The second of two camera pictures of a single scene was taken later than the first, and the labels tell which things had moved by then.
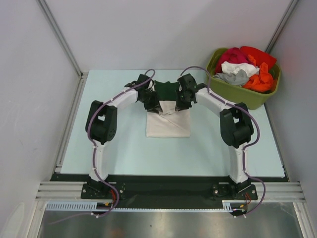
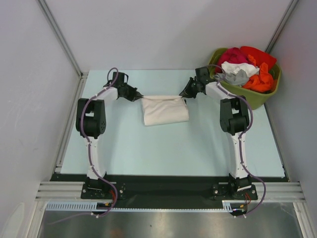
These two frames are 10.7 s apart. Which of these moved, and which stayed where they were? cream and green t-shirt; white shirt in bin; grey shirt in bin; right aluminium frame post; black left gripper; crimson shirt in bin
Moved: black left gripper; cream and green t-shirt
Stayed: grey shirt in bin; white shirt in bin; crimson shirt in bin; right aluminium frame post
